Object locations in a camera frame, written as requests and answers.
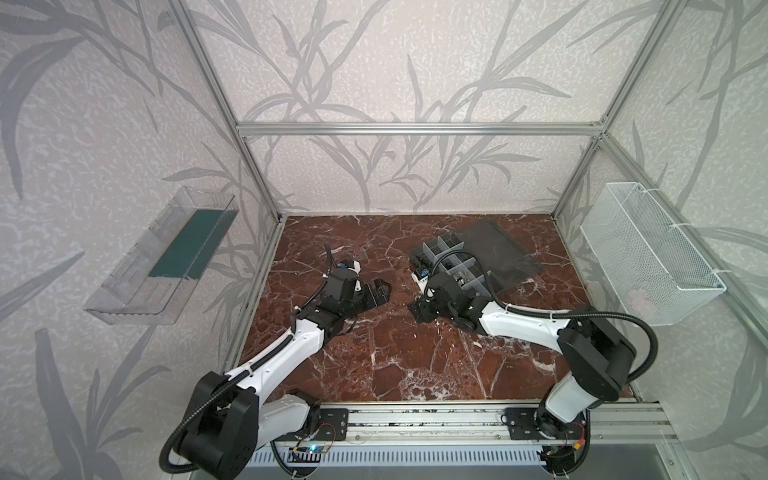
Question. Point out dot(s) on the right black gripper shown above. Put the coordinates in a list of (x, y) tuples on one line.
[(428, 306)]

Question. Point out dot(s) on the clear plastic wall tray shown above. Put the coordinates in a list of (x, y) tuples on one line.
[(154, 281)]

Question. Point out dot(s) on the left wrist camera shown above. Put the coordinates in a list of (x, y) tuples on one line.
[(354, 266)]

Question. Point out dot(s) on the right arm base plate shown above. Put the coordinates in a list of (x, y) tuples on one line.
[(528, 423)]

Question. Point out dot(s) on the grey plastic organizer box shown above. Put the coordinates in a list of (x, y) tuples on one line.
[(483, 258)]

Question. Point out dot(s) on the white wire mesh basket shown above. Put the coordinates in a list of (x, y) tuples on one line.
[(653, 267)]

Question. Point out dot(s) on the aluminium front rail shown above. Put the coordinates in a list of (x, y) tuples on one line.
[(479, 423)]

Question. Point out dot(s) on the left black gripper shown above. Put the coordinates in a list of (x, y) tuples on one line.
[(369, 293)]

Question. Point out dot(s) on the aluminium frame crossbar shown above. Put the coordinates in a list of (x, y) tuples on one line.
[(254, 129)]

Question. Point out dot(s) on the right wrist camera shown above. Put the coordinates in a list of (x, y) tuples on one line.
[(421, 279)]

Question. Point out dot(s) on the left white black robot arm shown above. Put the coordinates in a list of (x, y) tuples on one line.
[(231, 415)]

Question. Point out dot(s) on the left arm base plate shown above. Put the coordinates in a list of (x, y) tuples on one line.
[(327, 424)]

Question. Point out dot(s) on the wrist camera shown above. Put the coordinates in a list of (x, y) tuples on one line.
[(354, 266), (421, 279)]

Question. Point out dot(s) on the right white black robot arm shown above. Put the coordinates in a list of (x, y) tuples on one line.
[(604, 350)]

